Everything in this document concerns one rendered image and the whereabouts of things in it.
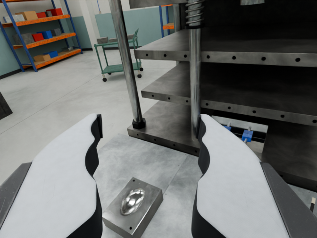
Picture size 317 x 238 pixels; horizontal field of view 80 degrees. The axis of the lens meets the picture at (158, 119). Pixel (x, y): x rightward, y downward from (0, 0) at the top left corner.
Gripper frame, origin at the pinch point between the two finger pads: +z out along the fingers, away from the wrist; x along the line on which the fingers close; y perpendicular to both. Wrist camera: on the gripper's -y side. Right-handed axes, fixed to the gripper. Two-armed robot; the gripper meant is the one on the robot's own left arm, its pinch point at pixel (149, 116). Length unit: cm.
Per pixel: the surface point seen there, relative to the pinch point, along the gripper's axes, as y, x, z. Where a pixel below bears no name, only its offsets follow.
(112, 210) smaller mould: 61, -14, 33
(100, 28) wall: 91, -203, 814
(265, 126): 44, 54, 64
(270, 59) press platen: 13, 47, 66
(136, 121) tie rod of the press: 63, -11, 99
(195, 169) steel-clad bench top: 63, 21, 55
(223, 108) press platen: 40, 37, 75
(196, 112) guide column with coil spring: 44, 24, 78
